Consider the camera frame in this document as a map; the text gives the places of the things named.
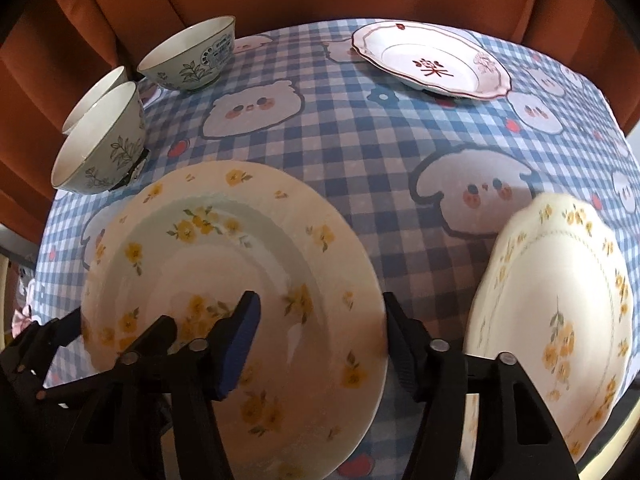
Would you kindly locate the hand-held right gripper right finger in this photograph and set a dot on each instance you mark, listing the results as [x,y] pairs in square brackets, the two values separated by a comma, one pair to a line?
[402,355]

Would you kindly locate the scalloped yellow floral plate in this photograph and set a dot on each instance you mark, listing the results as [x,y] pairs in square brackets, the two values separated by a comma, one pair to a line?
[565,320]

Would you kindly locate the pile of pink cloth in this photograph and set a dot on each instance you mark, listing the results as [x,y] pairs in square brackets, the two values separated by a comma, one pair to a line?
[22,305]

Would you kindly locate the blue checked cartoon tablecloth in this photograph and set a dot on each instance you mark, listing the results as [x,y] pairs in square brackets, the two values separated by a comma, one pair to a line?
[360,150]

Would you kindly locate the white plate red pattern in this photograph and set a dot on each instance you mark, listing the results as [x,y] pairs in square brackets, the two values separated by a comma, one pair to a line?
[400,55]

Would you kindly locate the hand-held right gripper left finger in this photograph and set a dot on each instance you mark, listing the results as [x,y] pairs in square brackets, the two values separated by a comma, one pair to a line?
[239,355]

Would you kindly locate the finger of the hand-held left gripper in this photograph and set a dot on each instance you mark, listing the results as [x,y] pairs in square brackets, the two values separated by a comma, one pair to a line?
[62,327]

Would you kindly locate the round yellow floral plate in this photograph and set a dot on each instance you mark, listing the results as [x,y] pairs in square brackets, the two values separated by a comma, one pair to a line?
[280,270]

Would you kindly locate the green leaf-print bowl with label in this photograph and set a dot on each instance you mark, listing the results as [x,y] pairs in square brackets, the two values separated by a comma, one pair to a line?
[187,57]

